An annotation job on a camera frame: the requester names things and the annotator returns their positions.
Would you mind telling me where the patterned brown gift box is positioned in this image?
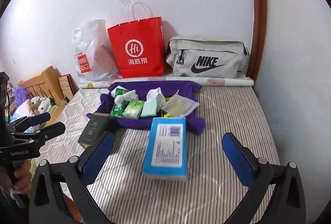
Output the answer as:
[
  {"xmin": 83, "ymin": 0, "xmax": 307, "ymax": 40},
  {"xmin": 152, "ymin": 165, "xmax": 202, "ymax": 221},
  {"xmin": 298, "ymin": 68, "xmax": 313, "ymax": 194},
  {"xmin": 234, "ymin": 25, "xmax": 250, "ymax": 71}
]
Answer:
[{"xmin": 58, "ymin": 74, "xmax": 78, "ymax": 101}]

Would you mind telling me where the striped mattress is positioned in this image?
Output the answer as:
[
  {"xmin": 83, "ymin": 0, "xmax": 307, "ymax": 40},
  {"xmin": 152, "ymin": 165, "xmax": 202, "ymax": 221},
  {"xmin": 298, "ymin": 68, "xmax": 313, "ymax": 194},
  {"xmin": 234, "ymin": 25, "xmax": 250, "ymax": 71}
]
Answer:
[{"xmin": 33, "ymin": 85, "xmax": 281, "ymax": 224}]

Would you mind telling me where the purple plush toy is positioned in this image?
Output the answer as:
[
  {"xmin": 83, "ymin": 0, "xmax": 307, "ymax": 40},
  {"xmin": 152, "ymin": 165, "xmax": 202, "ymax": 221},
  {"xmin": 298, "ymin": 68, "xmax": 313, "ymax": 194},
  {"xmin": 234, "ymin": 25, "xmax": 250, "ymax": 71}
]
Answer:
[{"xmin": 14, "ymin": 86, "xmax": 31, "ymax": 108}]

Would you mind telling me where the white spotted plush toy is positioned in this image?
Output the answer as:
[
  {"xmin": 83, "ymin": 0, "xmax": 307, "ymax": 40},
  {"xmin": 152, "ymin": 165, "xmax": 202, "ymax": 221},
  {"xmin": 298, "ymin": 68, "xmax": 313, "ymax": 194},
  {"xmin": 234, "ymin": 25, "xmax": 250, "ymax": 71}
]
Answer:
[{"xmin": 31, "ymin": 96, "xmax": 58, "ymax": 116}]

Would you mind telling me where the blue tissue pack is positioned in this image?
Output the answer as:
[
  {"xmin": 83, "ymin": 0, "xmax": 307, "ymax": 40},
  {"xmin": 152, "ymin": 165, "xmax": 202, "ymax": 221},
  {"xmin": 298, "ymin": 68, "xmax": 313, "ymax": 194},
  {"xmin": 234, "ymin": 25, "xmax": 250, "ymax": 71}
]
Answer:
[{"xmin": 142, "ymin": 118, "xmax": 187, "ymax": 181}]

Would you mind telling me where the white Miniso plastic bag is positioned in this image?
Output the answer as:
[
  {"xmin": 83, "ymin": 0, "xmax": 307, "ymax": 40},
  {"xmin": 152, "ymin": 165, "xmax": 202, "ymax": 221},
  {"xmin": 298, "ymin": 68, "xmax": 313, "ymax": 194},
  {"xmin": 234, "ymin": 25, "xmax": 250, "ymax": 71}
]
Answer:
[{"xmin": 72, "ymin": 19, "xmax": 120, "ymax": 83}]

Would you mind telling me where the brown wooden door frame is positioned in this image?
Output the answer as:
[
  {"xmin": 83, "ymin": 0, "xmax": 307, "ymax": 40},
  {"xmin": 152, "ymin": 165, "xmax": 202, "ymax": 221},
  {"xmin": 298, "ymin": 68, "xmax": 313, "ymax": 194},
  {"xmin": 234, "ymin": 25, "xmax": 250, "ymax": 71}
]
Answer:
[{"xmin": 247, "ymin": 0, "xmax": 268, "ymax": 82}]

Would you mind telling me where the white cloth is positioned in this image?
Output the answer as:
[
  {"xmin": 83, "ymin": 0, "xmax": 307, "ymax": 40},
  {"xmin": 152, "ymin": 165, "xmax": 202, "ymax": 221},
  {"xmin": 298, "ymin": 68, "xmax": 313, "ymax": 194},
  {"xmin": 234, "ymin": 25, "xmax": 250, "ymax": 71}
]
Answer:
[{"xmin": 140, "ymin": 87, "xmax": 166, "ymax": 118}]

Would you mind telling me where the person's left hand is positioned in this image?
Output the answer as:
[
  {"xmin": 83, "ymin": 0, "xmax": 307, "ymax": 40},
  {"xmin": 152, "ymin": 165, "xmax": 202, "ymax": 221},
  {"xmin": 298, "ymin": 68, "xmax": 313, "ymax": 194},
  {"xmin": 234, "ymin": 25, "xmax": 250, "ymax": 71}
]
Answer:
[{"xmin": 1, "ymin": 160, "xmax": 32, "ymax": 194}]

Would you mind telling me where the yellow drawstring pouch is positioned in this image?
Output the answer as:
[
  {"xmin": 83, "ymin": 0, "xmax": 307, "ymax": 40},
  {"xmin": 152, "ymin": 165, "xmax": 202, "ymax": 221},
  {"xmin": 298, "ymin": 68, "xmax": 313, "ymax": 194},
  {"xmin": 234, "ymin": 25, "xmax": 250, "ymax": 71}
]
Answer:
[{"xmin": 161, "ymin": 109, "xmax": 174, "ymax": 118}]

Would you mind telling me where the grey Nike bag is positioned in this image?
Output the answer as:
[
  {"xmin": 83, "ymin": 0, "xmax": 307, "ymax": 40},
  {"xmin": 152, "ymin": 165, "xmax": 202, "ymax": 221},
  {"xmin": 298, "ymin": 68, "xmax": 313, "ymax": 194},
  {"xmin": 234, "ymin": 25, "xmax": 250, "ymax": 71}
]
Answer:
[{"xmin": 166, "ymin": 36, "xmax": 250, "ymax": 79}]

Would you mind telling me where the red paper shopping bag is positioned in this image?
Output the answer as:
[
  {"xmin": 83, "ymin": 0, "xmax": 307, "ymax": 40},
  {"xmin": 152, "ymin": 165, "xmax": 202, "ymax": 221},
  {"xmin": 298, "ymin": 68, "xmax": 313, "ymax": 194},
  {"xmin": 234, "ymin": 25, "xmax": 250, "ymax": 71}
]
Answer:
[{"xmin": 107, "ymin": 15, "xmax": 166, "ymax": 78}]

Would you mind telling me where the dark green tin box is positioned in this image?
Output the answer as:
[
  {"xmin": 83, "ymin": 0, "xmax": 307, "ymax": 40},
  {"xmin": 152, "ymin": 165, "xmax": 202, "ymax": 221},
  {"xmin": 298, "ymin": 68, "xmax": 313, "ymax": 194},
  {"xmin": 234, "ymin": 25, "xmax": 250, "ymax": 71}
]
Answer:
[{"xmin": 78, "ymin": 113, "xmax": 112, "ymax": 148}]

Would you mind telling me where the clear mesh bag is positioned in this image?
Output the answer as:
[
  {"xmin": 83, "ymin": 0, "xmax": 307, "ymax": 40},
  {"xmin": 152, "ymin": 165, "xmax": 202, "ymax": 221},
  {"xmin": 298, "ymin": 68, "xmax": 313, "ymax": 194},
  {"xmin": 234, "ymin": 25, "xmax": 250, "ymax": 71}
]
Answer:
[{"xmin": 162, "ymin": 92, "xmax": 200, "ymax": 118}]

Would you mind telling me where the light green wipes packet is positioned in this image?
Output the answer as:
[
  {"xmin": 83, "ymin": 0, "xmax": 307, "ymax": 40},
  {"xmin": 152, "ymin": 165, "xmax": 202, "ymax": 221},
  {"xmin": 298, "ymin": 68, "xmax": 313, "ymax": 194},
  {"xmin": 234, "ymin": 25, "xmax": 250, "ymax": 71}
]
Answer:
[{"xmin": 122, "ymin": 100, "xmax": 145, "ymax": 119}]

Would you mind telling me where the purple fleece towel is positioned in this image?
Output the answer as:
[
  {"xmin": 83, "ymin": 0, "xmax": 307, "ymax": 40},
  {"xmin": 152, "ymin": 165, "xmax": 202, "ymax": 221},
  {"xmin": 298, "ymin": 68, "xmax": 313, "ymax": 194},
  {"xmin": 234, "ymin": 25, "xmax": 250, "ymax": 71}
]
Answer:
[{"xmin": 85, "ymin": 80, "xmax": 206, "ymax": 136}]

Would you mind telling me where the white sponge block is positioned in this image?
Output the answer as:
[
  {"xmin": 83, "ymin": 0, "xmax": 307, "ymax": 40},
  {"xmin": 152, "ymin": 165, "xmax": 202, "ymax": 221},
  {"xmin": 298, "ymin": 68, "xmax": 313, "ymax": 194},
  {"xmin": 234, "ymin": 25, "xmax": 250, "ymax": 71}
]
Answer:
[{"xmin": 110, "ymin": 86, "xmax": 123, "ymax": 99}]

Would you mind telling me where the wooden headboard furniture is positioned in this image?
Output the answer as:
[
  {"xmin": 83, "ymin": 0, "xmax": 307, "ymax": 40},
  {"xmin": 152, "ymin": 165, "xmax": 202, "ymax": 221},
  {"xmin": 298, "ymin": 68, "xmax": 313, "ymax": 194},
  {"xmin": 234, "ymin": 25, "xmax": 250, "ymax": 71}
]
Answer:
[{"xmin": 18, "ymin": 66, "xmax": 65, "ymax": 107}]

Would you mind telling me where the white sock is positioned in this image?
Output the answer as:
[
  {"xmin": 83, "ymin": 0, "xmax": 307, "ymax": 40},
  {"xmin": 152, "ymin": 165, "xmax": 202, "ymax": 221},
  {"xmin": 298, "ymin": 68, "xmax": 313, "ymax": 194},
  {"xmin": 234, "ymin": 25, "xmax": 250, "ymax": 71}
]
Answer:
[{"xmin": 114, "ymin": 89, "xmax": 139, "ymax": 105}]

